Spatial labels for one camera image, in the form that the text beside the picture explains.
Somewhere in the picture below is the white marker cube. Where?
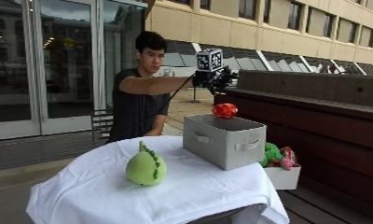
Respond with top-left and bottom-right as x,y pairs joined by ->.
196,48 -> 225,73

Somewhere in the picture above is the black glove cable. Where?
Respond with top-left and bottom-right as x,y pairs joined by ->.
111,73 -> 196,142

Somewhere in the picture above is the slatted chair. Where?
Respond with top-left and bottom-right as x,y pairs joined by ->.
90,108 -> 115,147

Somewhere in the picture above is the white storage box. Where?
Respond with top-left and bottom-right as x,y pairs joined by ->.
262,164 -> 302,191

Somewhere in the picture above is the green frog plush toy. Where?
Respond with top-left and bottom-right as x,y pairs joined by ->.
258,142 -> 285,168

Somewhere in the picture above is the pink and red plush toy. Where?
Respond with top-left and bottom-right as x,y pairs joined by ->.
268,146 -> 300,172

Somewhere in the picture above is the metal post stand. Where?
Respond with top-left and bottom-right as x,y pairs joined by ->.
188,83 -> 201,104

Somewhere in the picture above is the green dinosaur plush toy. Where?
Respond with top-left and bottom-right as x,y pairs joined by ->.
124,140 -> 168,187

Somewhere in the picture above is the red faceted ball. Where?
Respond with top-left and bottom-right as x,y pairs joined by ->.
212,103 -> 238,119

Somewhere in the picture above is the white tablecloth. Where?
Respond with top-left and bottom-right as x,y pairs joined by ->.
26,135 -> 290,224

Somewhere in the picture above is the dark wooden bench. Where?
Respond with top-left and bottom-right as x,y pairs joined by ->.
213,70 -> 373,224

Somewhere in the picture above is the the person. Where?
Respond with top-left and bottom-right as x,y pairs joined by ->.
105,30 -> 196,144

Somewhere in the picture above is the glass door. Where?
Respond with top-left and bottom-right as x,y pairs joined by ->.
0,0 -> 148,142

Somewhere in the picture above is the grey fabric storage box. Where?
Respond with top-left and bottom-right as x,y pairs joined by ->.
181,113 -> 269,172

